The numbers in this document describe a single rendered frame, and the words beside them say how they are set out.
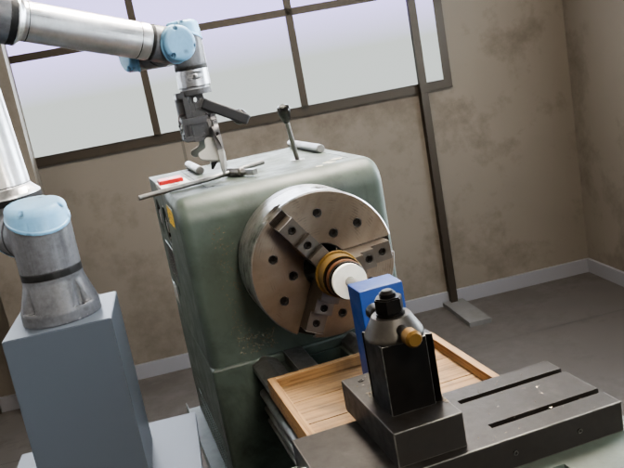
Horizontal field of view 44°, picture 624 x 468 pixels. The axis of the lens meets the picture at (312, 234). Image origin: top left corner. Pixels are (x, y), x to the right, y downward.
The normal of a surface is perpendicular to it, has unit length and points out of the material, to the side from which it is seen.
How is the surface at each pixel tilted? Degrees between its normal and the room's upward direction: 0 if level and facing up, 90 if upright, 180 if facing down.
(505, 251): 90
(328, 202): 90
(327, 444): 0
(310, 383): 0
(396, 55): 90
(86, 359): 90
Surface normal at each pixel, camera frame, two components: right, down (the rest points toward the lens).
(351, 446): -0.18, -0.96
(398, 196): 0.19, 0.18
